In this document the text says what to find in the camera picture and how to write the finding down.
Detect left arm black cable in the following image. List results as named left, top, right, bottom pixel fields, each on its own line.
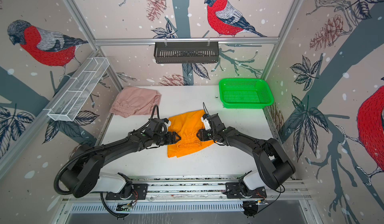
left=53, top=139, right=134, bottom=219

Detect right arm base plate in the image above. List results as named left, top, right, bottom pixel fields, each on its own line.
left=223, top=183, right=267, bottom=199

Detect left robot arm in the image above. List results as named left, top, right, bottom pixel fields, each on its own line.
left=54, top=131, right=182, bottom=198

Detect black wall shelf basket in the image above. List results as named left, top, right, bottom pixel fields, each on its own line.
left=154, top=41, right=219, bottom=64

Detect aluminium mounting rail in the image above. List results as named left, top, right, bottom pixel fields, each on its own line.
left=64, top=177, right=311, bottom=202

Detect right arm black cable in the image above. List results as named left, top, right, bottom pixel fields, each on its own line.
left=254, top=184, right=286, bottom=216

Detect green plastic basket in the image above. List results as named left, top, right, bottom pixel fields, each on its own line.
left=219, top=78, right=275, bottom=109

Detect white wire wall basket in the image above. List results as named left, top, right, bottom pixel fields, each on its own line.
left=48, top=57, right=110, bottom=122

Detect pink shorts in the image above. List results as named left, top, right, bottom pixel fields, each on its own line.
left=110, top=86, right=162, bottom=118

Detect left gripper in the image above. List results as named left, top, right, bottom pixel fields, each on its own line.
left=153, top=130, right=182, bottom=145

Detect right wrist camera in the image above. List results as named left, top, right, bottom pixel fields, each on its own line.
left=201, top=114, right=212, bottom=131

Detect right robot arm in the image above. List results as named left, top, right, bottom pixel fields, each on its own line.
left=197, top=114, right=296, bottom=197

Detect orange shorts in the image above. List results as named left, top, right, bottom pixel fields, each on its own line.
left=167, top=110, right=214, bottom=158

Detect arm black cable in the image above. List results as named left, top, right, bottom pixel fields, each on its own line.
left=53, top=139, right=134, bottom=219
left=254, top=184, right=286, bottom=216

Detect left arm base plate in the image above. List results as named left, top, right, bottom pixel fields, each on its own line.
left=105, top=184, right=148, bottom=201

